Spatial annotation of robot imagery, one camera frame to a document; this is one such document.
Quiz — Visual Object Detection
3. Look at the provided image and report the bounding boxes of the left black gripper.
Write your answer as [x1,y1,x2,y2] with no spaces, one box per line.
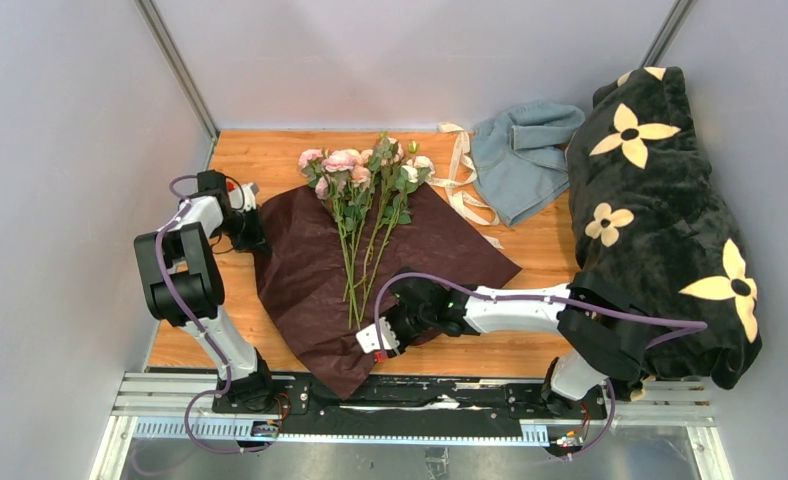
[215,205,273,256]

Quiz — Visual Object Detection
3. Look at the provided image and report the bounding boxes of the dark red wrapping paper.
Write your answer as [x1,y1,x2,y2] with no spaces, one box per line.
[253,178,523,401]

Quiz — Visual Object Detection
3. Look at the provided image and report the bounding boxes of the white rose stem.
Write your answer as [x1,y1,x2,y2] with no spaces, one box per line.
[357,140,436,325]

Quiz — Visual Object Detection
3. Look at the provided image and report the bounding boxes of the pink rose stem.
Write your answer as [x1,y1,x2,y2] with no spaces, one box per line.
[298,149,373,328]

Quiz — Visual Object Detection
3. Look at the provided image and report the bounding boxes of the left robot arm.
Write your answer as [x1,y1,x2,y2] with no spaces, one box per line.
[134,170,277,413]

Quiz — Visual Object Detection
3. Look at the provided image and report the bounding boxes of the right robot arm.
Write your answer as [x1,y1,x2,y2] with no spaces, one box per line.
[357,270,654,418]

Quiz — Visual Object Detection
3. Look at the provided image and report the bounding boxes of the cream printed ribbon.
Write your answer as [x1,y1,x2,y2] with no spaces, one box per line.
[429,122,500,227]

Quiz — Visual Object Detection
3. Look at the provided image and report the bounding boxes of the blue towel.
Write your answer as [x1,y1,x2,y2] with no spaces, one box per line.
[471,100,585,227]

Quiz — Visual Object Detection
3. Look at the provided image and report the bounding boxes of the black flower-pattern blanket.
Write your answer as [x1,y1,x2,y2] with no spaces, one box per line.
[565,67,762,401]

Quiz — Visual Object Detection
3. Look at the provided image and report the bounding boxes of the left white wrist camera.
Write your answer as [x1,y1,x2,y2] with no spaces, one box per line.
[228,183,259,212]

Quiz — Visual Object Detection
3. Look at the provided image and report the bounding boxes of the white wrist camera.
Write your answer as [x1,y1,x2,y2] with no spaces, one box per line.
[354,317,401,357]
[228,183,259,212]

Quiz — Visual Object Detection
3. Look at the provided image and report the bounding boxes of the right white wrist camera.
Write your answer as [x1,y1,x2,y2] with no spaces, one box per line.
[354,317,401,357]

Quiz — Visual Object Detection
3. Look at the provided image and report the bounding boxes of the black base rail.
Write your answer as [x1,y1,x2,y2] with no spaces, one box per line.
[211,370,609,439]

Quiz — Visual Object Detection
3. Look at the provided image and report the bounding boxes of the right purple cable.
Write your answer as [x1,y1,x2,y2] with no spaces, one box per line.
[372,271,709,460]

